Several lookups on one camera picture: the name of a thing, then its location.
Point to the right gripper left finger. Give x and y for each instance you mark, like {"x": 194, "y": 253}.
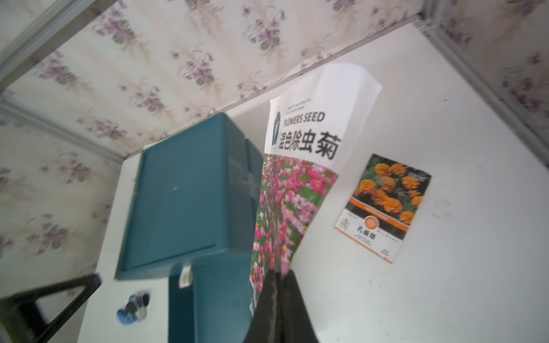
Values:
{"x": 265, "y": 326}

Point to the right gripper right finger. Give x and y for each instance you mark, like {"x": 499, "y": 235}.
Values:
{"x": 296, "y": 326}

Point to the teal drawer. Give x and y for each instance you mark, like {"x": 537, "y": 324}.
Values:
{"x": 216, "y": 307}

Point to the orange marigold seed bag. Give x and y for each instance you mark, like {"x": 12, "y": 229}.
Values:
{"x": 383, "y": 206}

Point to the pink flower seed bag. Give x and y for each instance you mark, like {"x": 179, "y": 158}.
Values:
{"x": 311, "y": 131}

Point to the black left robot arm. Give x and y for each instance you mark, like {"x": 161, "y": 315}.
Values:
{"x": 22, "y": 319}

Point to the white top drawer pull loop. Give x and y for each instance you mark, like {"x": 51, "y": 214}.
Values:
{"x": 186, "y": 277}

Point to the teal three-drawer cabinet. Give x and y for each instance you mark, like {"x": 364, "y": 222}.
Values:
{"x": 195, "y": 200}

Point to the blue stapler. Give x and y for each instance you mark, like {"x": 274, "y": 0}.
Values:
{"x": 135, "y": 310}

